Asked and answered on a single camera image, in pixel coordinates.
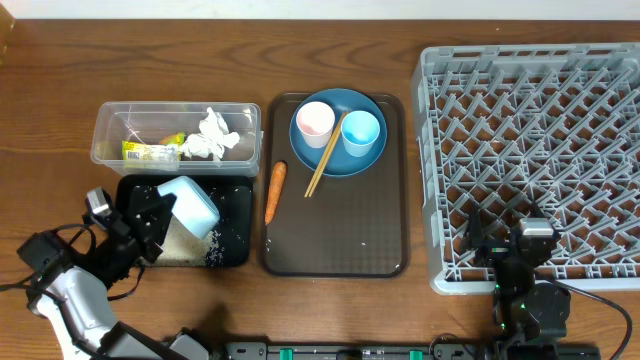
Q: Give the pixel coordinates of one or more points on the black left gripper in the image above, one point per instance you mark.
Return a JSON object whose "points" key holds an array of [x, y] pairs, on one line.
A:
{"points": [[115, 231]]}

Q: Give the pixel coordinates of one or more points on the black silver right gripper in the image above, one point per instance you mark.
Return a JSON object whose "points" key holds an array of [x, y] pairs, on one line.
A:
{"points": [[475, 239]]}

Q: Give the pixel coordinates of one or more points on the light blue bowl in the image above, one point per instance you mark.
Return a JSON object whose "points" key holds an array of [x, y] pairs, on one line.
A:
{"points": [[193, 207]]}

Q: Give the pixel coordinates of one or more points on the white paper napkin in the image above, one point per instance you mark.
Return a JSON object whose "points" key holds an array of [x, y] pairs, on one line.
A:
{"points": [[197, 146]]}

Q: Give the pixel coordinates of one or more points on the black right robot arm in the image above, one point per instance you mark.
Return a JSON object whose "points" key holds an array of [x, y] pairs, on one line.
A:
{"points": [[525, 309]]}

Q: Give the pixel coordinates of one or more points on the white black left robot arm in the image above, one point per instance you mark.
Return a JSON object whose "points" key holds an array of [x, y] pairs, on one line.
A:
{"points": [[70, 288]]}

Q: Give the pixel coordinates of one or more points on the clear plastic waste bin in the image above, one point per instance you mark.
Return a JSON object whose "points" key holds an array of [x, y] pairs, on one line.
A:
{"points": [[150, 122]]}

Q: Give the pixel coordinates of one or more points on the grey plastic dishwasher rack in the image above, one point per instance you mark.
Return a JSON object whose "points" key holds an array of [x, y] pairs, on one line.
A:
{"points": [[503, 127]]}

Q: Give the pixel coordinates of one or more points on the spilled white rice pile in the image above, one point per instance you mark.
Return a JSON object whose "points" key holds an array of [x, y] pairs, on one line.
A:
{"points": [[183, 249]]}

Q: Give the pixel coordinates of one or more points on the yellow green snack wrapper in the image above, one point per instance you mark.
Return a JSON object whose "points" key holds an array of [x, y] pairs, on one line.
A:
{"points": [[168, 149]]}

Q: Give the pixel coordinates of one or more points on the black rectangular tray bin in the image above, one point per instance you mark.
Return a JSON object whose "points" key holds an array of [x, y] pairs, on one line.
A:
{"points": [[233, 197]]}

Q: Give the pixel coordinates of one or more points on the orange carrot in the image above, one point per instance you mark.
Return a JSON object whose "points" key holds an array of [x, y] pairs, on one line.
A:
{"points": [[276, 184]]}

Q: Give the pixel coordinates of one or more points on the dark brown serving tray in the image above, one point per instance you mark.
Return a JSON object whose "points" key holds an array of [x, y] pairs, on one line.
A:
{"points": [[353, 226]]}

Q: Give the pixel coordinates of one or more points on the light blue plastic cup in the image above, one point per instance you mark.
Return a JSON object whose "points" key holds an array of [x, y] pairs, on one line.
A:
{"points": [[359, 129]]}

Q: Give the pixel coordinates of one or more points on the pink plastic cup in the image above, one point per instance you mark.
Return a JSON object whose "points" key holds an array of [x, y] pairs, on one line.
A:
{"points": [[315, 121]]}

